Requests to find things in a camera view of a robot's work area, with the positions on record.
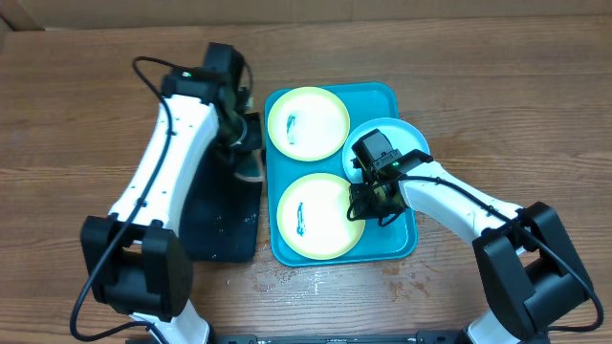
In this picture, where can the yellow-rimmed plate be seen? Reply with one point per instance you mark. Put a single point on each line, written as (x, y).
(312, 217)
(308, 124)

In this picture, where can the light blue plate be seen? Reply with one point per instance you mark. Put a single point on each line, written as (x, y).
(402, 136)

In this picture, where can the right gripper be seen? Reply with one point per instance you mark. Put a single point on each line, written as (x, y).
(365, 210)

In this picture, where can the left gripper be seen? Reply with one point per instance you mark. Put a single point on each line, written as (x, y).
(255, 120)

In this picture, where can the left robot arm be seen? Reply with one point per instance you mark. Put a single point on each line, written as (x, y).
(135, 261)

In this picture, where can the teal plastic tray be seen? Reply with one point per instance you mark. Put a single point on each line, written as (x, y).
(364, 101)

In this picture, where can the black plastic tray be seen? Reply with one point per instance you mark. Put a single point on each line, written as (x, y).
(220, 217)

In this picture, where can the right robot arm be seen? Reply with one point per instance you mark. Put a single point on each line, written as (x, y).
(530, 270)

